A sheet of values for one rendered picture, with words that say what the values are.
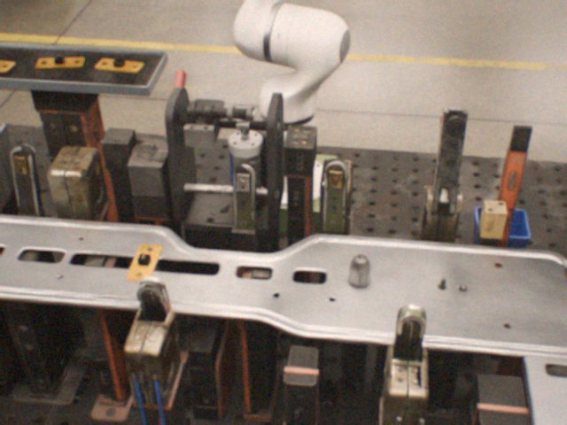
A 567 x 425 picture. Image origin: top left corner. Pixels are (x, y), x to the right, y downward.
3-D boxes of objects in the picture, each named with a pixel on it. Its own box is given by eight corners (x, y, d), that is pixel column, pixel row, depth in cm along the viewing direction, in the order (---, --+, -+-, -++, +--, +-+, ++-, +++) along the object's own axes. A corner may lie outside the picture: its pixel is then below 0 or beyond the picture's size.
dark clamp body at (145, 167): (139, 328, 151) (110, 171, 127) (157, 282, 161) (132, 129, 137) (192, 333, 150) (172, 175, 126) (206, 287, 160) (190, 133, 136)
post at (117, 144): (131, 305, 155) (99, 141, 130) (137, 289, 159) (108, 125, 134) (155, 307, 155) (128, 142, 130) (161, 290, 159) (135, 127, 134)
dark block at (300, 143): (285, 322, 151) (283, 145, 125) (290, 297, 157) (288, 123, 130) (310, 324, 151) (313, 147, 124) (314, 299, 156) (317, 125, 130)
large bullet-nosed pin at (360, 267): (347, 293, 117) (349, 262, 113) (349, 280, 119) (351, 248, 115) (368, 295, 117) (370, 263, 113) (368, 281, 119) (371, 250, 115)
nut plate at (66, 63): (34, 69, 138) (34, 63, 138) (39, 59, 141) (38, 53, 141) (81, 67, 139) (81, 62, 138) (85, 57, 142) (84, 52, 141)
